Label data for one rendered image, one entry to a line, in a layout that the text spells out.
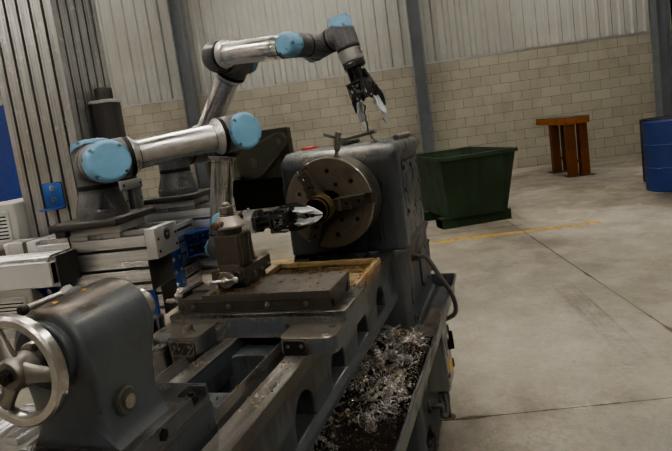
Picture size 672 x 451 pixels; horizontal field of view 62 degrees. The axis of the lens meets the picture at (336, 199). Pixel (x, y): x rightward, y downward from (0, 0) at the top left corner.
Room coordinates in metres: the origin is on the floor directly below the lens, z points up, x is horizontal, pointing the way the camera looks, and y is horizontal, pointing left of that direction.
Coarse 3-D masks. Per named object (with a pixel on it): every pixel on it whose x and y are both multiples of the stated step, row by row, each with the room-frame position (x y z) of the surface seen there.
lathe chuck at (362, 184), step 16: (320, 160) 1.89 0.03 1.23; (336, 160) 1.88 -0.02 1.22; (352, 160) 1.93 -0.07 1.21; (320, 176) 1.90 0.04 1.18; (336, 176) 1.88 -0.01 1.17; (352, 176) 1.86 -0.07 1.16; (368, 176) 1.89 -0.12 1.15; (288, 192) 1.94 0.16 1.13; (304, 192) 1.92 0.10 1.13; (336, 192) 1.88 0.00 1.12; (352, 192) 1.86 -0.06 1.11; (320, 208) 1.93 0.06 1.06; (352, 208) 1.87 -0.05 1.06; (368, 208) 1.85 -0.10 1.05; (336, 224) 1.89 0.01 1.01; (352, 224) 1.87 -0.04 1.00; (368, 224) 1.85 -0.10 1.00; (336, 240) 1.89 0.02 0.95; (352, 240) 1.87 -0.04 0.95
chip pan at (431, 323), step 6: (444, 288) 2.48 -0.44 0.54; (438, 294) 2.41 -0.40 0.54; (444, 294) 2.40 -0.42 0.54; (438, 300) 2.33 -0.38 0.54; (444, 300) 2.32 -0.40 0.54; (432, 306) 2.26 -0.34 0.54; (438, 306) 2.25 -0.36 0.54; (432, 312) 2.19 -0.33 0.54; (438, 312) 2.18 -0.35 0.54; (432, 318) 2.12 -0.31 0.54; (426, 324) 2.07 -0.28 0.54; (432, 324) 2.06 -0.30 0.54; (426, 330) 2.01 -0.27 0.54; (432, 330) 2.00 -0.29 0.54
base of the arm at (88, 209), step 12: (84, 192) 1.63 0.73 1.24; (96, 192) 1.63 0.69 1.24; (108, 192) 1.65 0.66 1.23; (120, 192) 1.69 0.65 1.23; (84, 204) 1.63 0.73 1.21; (96, 204) 1.62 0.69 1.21; (108, 204) 1.64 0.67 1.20; (120, 204) 1.66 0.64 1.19; (84, 216) 1.62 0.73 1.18; (96, 216) 1.61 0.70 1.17; (108, 216) 1.63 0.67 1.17
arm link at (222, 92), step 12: (228, 72) 2.05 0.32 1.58; (240, 72) 2.08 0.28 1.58; (252, 72) 2.15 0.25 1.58; (216, 84) 2.13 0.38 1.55; (228, 84) 2.11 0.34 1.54; (216, 96) 2.14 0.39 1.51; (228, 96) 2.14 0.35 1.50; (204, 108) 2.19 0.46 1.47; (216, 108) 2.16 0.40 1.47; (204, 120) 2.19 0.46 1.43; (204, 156) 2.24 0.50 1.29
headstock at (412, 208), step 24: (360, 144) 2.20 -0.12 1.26; (384, 144) 2.02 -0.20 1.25; (408, 144) 2.25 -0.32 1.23; (288, 168) 2.10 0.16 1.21; (384, 168) 1.98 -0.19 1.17; (408, 168) 2.24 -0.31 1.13; (384, 192) 1.99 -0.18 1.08; (408, 192) 2.16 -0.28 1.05; (384, 216) 1.99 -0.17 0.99; (408, 216) 2.16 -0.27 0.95; (360, 240) 2.02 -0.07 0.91; (384, 240) 2.00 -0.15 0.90; (408, 240) 2.01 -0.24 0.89
